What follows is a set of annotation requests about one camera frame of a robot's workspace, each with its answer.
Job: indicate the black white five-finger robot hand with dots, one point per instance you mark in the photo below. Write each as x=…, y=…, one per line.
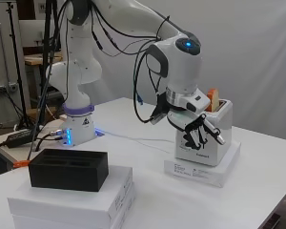
x=194, y=103

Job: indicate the bread slice with orange crust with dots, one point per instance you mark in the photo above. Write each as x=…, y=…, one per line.
x=214, y=100

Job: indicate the white seven-joint robot arm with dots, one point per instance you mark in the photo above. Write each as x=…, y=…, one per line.
x=79, y=73

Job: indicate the steel white toaster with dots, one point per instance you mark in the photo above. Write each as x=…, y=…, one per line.
x=225, y=133

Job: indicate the white flat box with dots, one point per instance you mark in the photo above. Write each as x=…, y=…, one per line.
x=54, y=224
x=203, y=173
x=70, y=203

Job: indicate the white hanging sheet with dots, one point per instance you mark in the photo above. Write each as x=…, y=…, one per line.
x=251, y=47

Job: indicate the black foam block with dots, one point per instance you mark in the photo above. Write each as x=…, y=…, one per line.
x=66, y=173

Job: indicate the wooden desk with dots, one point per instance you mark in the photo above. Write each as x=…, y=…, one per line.
x=41, y=58

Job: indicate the black power adapter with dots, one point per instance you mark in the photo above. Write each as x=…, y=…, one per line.
x=20, y=138

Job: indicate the orange clamp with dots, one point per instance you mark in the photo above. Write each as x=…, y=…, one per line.
x=20, y=164

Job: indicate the black tripod stand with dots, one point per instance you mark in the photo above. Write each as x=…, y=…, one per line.
x=14, y=47

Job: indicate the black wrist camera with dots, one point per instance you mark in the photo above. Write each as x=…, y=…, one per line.
x=160, y=109

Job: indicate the black camera mast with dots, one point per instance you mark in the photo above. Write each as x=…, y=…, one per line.
x=47, y=47

